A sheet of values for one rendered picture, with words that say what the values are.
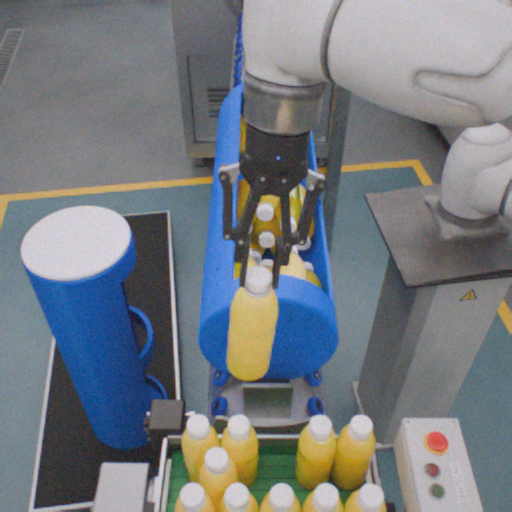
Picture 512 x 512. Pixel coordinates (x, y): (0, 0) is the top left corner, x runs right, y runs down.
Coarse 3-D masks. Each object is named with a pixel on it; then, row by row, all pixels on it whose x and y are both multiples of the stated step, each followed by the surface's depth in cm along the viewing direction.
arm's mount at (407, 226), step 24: (384, 192) 160; (408, 192) 159; (432, 192) 159; (384, 216) 153; (408, 216) 152; (432, 216) 151; (504, 216) 149; (384, 240) 147; (408, 240) 145; (432, 240) 145; (456, 240) 144; (480, 240) 143; (504, 240) 143; (408, 264) 139; (432, 264) 138; (456, 264) 138; (480, 264) 137; (504, 264) 137
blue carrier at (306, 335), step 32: (224, 128) 154; (224, 160) 141; (320, 224) 133; (224, 256) 114; (320, 256) 134; (224, 288) 107; (288, 288) 104; (224, 320) 106; (288, 320) 106; (320, 320) 106; (224, 352) 114; (288, 352) 114; (320, 352) 114
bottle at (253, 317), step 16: (240, 288) 80; (240, 304) 78; (256, 304) 78; (272, 304) 79; (240, 320) 79; (256, 320) 78; (272, 320) 80; (240, 336) 81; (256, 336) 81; (272, 336) 83; (240, 352) 84; (256, 352) 83; (240, 368) 86; (256, 368) 86
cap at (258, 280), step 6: (252, 270) 78; (258, 270) 78; (264, 270) 78; (246, 276) 77; (252, 276) 77; (258, 276) 77; (264, 276) 77; (270, 276) 77; (246, 282) 77; (252, 282) 76; (258, 282) 76; (264, 282) 76; (270, 282) 76; (246, 288) 77; (252, 288) 76; (258, 288) 76; (264, 288) 76
